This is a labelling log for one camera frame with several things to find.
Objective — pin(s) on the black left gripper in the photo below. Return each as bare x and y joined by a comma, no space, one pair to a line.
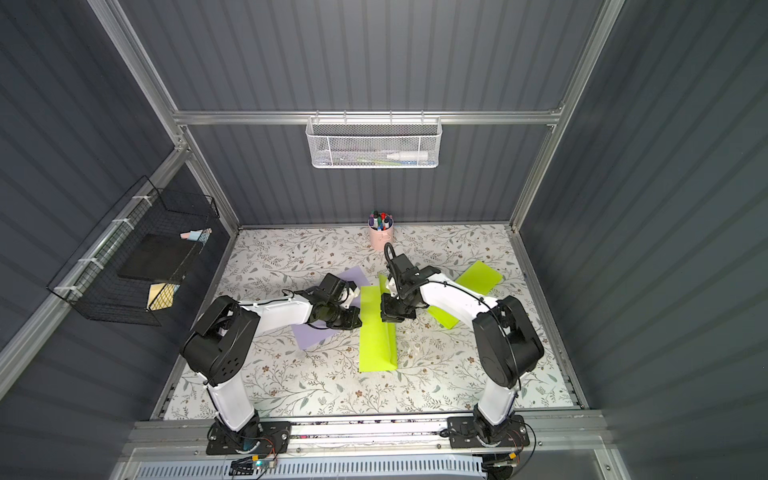
346,315

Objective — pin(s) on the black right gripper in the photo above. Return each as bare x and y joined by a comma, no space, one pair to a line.
391,309

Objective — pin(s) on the lime green paper sheet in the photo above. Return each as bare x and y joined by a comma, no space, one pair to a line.
377,339

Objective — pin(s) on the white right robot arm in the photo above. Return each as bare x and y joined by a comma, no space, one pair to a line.
508,345

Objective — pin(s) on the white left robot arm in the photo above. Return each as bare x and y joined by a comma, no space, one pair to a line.
220,339

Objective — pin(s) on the lavender paper sheet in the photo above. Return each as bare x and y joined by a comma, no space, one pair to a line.
306,336

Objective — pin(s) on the pink pen cup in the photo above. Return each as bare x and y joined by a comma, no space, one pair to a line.
380,233

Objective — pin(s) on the colored markers in cup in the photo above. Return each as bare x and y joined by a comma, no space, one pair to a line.
380,221

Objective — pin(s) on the white bottle in basket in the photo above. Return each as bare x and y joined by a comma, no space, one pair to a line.
409,157

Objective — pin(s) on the pastel sticky notes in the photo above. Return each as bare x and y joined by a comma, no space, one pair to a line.
197,235

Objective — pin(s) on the yellow sticky note pad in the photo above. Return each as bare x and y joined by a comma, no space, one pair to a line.
161,296

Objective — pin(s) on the black notebook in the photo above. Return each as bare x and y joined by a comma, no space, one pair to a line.
160,259

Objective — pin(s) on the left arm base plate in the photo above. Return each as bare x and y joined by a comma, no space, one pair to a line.
255,438

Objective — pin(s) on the white wire mesh basket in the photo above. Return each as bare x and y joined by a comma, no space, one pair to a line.
347,145

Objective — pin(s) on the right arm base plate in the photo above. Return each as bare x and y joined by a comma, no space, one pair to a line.
464,432

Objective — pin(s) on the black wire wall basket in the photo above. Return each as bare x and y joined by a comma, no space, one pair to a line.
90,284

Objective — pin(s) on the aluminium mounting rail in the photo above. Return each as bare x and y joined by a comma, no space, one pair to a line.
401,434

